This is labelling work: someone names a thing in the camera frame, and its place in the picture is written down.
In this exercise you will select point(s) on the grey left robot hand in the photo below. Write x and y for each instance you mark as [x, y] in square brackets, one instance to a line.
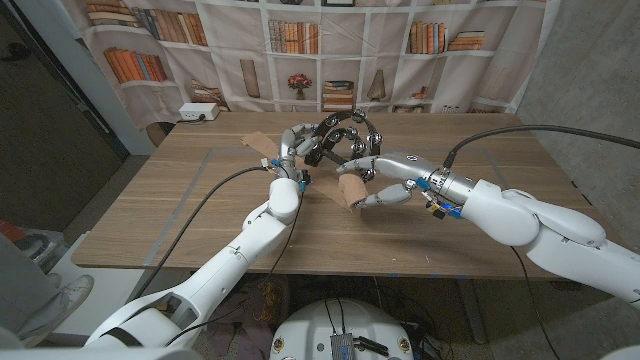
[290, 152]

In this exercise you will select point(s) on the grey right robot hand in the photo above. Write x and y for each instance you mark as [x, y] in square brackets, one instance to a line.
[425, 177]

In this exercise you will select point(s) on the black half-moon tambourine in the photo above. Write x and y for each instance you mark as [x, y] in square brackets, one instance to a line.
[376, 149]

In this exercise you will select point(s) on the tan adhesive wrap roll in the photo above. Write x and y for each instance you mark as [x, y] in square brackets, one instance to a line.
[352, 190]

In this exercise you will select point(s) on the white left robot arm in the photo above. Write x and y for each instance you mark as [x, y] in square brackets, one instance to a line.
[235, 255]

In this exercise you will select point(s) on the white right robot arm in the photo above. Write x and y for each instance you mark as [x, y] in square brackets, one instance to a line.
[550, 235]

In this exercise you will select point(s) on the white power strip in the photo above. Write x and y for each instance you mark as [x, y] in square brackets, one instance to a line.
[197, 111]

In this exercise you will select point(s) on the black floor power adapter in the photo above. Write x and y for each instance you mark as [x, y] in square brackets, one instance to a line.
[429, 346]

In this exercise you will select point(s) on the printed bookshelf backdrop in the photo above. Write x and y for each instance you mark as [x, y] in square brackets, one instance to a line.
[350, 50]

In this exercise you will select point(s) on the grey table leg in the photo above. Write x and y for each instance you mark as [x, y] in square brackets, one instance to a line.
[472, 310]

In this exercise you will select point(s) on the crumpled purple-brown cloth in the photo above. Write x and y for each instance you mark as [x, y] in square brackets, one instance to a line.
[250, 320]

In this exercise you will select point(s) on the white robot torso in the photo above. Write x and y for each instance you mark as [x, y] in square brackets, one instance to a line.
[310, 325]

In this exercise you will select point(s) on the black connector bar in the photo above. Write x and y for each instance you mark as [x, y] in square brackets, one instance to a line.
[372, 346]

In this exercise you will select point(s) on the grey electronics box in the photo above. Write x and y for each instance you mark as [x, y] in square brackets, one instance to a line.
[342, 347]

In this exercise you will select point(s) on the white platform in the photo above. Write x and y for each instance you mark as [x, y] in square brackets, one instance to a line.
[100, 285]

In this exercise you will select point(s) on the dark grey door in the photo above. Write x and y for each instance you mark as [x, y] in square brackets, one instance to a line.
[50, 150]

